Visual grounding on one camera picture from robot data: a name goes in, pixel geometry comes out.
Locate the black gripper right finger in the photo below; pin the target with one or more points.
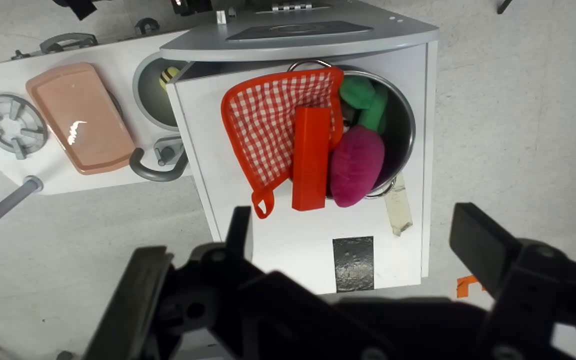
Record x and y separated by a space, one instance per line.
485 250

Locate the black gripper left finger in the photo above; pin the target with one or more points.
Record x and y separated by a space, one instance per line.
238 233

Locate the orange rectangular block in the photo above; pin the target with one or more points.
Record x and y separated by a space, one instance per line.
310 160

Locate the red checkered pot holder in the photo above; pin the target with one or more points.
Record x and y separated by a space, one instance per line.
260 127

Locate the magenta plush beet green leaves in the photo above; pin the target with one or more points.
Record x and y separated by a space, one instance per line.
358 163

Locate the white toy cabinet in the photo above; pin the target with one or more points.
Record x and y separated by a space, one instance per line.
301 40

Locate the beige tape strip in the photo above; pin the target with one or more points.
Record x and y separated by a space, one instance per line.
401 203

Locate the grey toy faucet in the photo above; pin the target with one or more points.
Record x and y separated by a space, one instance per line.
158 163

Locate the black square patch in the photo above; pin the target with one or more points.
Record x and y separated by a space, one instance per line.
353 263

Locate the round burner with yellow stripes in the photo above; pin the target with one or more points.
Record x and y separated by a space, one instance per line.
149 93

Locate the yellow striped toy macaron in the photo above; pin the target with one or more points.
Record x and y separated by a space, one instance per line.
169 73

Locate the pink plastic tray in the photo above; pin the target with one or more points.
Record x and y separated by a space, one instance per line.
79 117

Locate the white toy kitchen counter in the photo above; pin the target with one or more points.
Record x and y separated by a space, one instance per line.
101 53

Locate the grey toy stove burner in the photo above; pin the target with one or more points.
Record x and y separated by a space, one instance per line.
9 125

